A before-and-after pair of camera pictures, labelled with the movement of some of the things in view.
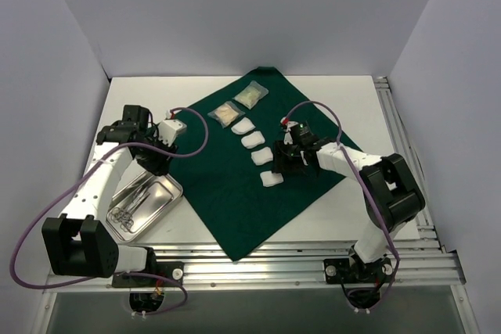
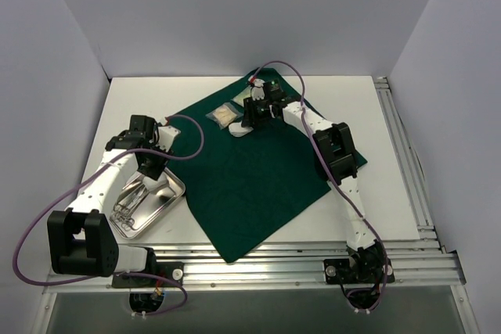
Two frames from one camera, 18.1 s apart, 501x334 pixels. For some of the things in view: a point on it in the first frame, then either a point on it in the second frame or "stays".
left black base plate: (159, 274) stays
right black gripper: (285, 162) -> (249, 109)
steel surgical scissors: (126, 216) stays
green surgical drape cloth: (224, 159) stays
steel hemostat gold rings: (126, 219) -> (121, 213)
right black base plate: (340, 271) stays
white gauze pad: (269, 178) -> (152, 184)
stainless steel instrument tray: (140, 203) stays
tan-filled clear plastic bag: (226, 113) stays
